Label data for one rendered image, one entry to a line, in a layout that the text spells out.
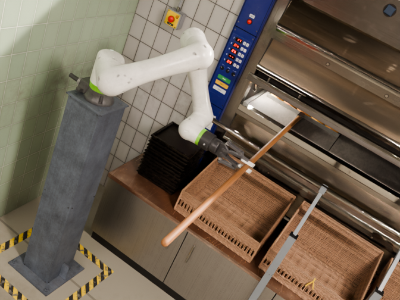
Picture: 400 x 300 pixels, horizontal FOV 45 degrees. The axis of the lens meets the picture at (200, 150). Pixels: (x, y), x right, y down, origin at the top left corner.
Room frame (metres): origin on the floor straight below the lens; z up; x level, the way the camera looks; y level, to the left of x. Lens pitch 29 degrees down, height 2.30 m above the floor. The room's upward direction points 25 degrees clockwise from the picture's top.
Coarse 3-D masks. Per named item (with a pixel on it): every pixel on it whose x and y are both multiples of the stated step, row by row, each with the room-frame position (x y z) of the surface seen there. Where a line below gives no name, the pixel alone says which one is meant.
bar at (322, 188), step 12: (216, 120) 2.43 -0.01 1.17; (228, 132) 2.40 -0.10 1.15; (252, 144) 2.35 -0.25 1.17; (276, 156) 2.33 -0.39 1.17; (288, 168) 2.29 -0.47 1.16; (312, 180) 2.25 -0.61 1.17; (324, 192) 2.22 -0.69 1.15; (312, 204) 2.17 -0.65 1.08; (348, 204) 2.19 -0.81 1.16; (372, 216) 2.16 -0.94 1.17; (300, 228) 2.07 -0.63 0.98; (384, 228) 2.13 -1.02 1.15; (288, 240) 2.01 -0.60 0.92; (276, 264) 2.01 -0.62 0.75; (264, 276) 2.02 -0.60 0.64; (384, 276) 1.97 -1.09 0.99
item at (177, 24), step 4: (168, 8) 2.90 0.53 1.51; (172, 8) 2.92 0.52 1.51; (168, 12) 2.89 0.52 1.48; (172, 12) 2.89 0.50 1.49; (176, 12) 2.88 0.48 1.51; (180, 12) 2.91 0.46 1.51; (168, 16) 2.89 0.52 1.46; (180, 16) 2.87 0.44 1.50; (184, 16) 2.91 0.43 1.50; (164, 20) 2.89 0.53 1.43; (176, 20) 2.87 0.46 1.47; (180, 20) 2.89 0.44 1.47; (184, 20) 2.93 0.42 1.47; (168, 24) 2.88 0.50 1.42; (172, 24) 2.88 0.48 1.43; (176, 24) 2.87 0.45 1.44; (180, 24) 2.91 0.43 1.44; (176, 28) 2.87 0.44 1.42; (180, 28) 2.92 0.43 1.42
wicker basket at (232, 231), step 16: (208, 176) 2.66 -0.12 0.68; (224, 176) 2.68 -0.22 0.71; (240, 176) 2.67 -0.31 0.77; (256, 176) 2.66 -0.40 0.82; (192, 192) 2.50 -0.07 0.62; (208, 192) 2.62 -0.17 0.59; (240, 192) 2.64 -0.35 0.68; (256, 192) 2.62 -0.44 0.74; (272, 192) 2.61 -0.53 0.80; (288, 192) 2.59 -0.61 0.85; (176, 208) 2.31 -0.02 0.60; (192, 208) 2.38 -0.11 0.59; (208, 208) 2.25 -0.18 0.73; (224, 208) 2.53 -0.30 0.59; (240, 208) 2.60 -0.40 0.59; (256, 208) 2.58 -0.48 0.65; (272, 208) 2.57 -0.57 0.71; (288, 208) 2.52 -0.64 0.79; (208, 224) 2.24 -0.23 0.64; (224, 224) 2.21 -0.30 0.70; (240, 224) 2.44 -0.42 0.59; (256, 224) 2.51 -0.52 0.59; (272, 224) 2.53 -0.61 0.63; (224, 240) 2.20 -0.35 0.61; (240, 240) 2.17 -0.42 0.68; (256, 240) 2.16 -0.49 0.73; (240, 256) 2.16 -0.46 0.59
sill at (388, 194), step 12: (240, 108) 2.78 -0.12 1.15; (252, 108) 2.79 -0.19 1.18; (264, 120) 2.73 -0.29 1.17; (288, 132) 2.69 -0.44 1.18; (300, 144) 2.66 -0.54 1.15; (312, 144) 2.67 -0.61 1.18; (324, 156) 2.61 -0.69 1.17; (348, 168) 2.57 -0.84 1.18; (360, 180) 2.55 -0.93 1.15; (372, 180) 2.55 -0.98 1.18; (384, 192) 2.51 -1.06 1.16; (396, 192) 2.54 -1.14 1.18
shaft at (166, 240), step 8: (296, 120) 2.85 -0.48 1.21; (288, 128) 2.68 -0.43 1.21; (280, 136) 2.53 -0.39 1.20; (272, 144) 2.39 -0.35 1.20; (264, 152) 2.26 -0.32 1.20; (256, 160) 2.14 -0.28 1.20; (240, 168) 1.99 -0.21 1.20; (232, 176) 1.89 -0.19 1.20; (224, 184) 1.80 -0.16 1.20; (216, 192) 1.71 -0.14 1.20; (208, 200) 1.63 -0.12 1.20; (200, 208) 1.56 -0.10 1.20; (192, 216) 1.49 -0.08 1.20; (184, 224) 1.42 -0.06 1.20; (176, 232) 1.36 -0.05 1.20; (168, 240) 1.31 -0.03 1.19
